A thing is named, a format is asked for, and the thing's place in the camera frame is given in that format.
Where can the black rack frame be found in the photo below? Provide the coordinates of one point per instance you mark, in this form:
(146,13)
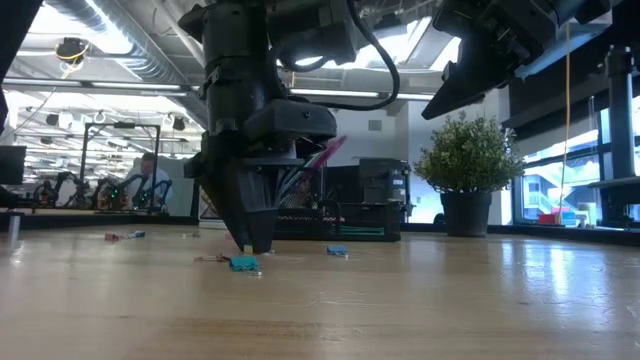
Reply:
(120,125)

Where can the grey metal post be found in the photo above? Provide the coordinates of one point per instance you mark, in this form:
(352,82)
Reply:
(14,230)

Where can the dark side table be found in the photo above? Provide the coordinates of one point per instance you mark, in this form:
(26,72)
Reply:
(617,200)

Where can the small black robot arm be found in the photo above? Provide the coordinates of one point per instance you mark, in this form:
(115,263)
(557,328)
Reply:
(120,195)
(50,192)

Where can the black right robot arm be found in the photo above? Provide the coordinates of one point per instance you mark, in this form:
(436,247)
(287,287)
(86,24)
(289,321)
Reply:
(565,10)

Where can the pale green partition panel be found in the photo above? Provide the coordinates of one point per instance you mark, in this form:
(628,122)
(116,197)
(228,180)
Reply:
(182,190)

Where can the green sticky note pad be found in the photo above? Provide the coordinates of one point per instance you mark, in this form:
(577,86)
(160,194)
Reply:
(362,231)

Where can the black mesh desk organizer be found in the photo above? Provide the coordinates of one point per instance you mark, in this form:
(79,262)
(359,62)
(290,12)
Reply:
(360,220)

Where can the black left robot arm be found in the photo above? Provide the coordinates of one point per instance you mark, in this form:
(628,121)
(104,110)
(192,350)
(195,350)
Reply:
(235,35)

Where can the green potted plant black pot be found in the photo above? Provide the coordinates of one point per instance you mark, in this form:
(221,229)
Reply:
(467,160)

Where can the colourful patterned board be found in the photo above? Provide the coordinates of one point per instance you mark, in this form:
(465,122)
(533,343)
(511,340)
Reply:
(207,210)

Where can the teal binder clip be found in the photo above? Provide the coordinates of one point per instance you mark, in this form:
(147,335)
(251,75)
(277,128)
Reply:
(245,263)

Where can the black equipment box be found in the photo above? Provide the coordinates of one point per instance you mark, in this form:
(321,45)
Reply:
(382,175)

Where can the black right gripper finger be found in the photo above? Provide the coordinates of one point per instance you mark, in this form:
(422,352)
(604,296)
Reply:
(470,80)

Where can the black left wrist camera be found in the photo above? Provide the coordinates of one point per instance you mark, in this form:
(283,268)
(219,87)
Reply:
(300,125)

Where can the black pillar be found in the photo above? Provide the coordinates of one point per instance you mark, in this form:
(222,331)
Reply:
(621,150)

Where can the dark monitor screen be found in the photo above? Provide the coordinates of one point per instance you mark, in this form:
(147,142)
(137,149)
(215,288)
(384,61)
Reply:
(12,165)

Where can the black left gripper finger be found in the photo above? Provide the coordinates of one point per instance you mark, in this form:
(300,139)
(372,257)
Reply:
(260,210)
(227,200)

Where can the person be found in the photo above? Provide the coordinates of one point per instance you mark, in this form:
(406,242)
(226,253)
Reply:
(150,172)

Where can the blue box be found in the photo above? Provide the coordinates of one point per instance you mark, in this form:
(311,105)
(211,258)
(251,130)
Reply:
(569,219)

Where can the red box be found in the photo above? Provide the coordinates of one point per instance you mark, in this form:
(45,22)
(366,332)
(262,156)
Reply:
(547,219)

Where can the black aluminium table frame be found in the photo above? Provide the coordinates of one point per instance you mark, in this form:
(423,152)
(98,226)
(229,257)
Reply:
(100,220)

